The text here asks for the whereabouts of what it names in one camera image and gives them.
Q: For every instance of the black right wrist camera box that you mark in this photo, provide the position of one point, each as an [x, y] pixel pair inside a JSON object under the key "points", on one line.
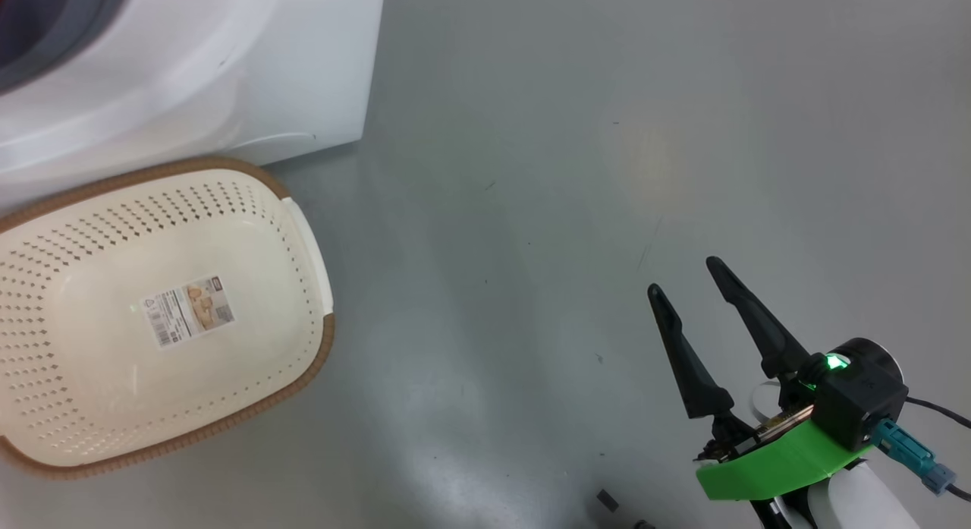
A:
{"points": [[865, 404]]}

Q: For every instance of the grey rubber door gasket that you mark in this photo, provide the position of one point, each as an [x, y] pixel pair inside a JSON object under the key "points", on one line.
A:
{"points": [[95, 28]]}

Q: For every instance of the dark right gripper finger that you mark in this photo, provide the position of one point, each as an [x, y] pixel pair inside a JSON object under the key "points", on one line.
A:
{"points": [[690, 369], [762, 332]]}

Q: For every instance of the printed basket label sticker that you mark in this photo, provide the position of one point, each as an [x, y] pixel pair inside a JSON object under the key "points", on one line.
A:
{"points": [[190, 313]]}

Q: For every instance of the cream perforated laundry basket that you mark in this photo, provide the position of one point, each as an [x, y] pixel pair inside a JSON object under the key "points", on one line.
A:
{"points": [[91, 392]]}

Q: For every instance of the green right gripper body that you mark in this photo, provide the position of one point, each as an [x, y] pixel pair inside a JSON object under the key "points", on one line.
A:
{"points": [[774, 468]]}

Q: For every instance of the white front-load washing machine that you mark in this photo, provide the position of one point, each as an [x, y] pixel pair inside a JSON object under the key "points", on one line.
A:
{"points": [[227, 73]]}

